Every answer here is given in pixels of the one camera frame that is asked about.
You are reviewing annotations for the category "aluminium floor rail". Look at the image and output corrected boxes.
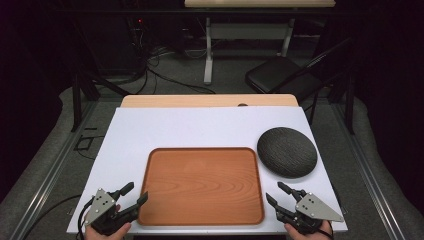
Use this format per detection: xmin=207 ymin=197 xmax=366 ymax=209
xmin=9 ymin=100 xmax=98 ymax=240
xmin=331 ymin=102 xmax=407 ymax=240

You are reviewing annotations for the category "person's left hand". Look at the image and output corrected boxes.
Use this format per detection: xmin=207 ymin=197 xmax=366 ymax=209
xmin=84 ymin=221 xmax=133 ymax=240

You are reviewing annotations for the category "black folding chair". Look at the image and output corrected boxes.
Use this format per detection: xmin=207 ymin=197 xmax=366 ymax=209
xmin=245 ymin=36 xmax=355 ymax=103

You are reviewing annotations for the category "black metal stand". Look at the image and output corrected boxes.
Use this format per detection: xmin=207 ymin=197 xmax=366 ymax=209
xmin=327 ymin=64 xmax=356 ymax=135
xmin=69 ymin=19 xmax=132 ymax=133

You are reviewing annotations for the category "light wooden desk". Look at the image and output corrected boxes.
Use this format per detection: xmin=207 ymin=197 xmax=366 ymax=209
xmin=119 ymin=93 xmax=300 ymax=109

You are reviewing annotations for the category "wooden tray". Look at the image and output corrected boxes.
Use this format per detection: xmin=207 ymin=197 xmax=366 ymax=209
xmin=137 ymin=146 xmax=266 ymax=227

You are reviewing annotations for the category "white-framed table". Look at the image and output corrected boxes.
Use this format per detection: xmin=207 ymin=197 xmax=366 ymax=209
xmin=183 ymin=0 xmax=337 ymax=85

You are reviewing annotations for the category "dark grey round speaker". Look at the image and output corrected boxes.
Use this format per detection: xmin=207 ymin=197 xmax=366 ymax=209
xmin=256 ymin=126 xmax=318 ymax=179

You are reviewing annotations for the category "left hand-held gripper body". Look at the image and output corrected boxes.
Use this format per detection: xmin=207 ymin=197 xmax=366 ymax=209
xmin=83 ymin=187 xmax=140 ymax=236

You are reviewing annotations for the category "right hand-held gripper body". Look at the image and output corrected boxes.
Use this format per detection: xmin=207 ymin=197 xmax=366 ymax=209
xmin=275 ymin=191 xmax=345 ymax=235

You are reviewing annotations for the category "white board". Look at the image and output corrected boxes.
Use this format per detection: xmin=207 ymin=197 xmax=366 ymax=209
xmin=66 ymin=106 xmax=349 ymax=236

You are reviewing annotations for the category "black floor cable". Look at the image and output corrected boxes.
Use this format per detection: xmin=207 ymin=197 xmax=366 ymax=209
xmin=22 ymin=194 xmax=82 ymax=240

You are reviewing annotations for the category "bundle of black floor cables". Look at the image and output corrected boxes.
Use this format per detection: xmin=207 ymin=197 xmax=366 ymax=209
xmin=125 ymin=16 xmax=218 ymax=96

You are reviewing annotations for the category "person's right hand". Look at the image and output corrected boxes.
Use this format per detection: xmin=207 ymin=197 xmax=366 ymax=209
xmin=283 ymin=222 xmax=335 ymax=240

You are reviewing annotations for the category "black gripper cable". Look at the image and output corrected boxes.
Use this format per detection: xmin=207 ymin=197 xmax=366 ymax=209
xmin=76 ymin=196 xmax=96 ymax=240
xmin=319 ymin=219 xmax=335 ymax=240

